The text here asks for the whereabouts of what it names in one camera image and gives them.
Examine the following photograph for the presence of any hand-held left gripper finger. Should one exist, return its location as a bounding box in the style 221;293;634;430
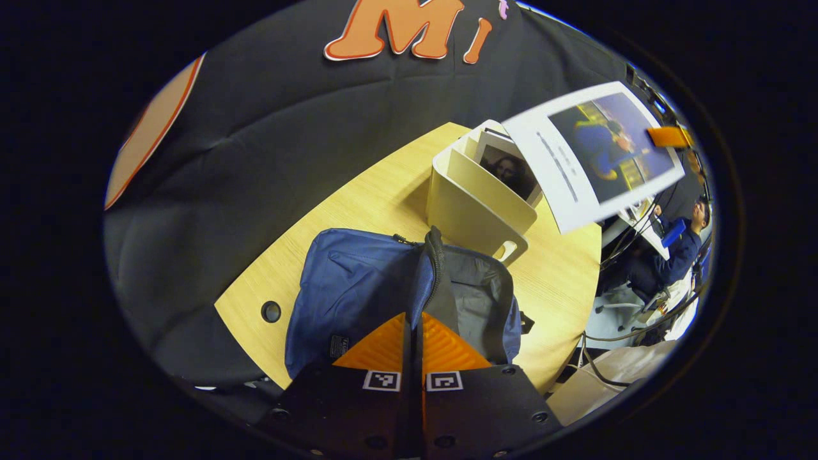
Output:
256;312;416;459
415;312;563;459

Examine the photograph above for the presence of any book with night city cover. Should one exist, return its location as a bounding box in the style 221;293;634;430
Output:
502;81;686;235

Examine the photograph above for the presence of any blue schoolbag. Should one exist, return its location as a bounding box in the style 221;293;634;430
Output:
284;226;534;381

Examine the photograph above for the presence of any book with portrait cover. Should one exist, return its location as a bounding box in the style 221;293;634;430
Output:
476;128;544;208

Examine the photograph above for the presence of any white bookshelf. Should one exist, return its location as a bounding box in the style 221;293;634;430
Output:
426;119;544;266

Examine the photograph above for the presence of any white background desk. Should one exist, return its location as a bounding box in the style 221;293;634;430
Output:
601;198;672;261

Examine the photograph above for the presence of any office chair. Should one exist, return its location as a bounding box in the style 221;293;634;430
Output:
594;281;668;332

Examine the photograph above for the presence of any black backdrop cloth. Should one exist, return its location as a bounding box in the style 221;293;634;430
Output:
104;0;704;422

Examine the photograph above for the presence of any black cable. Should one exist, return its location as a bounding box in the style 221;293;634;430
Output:
580;281;704;388

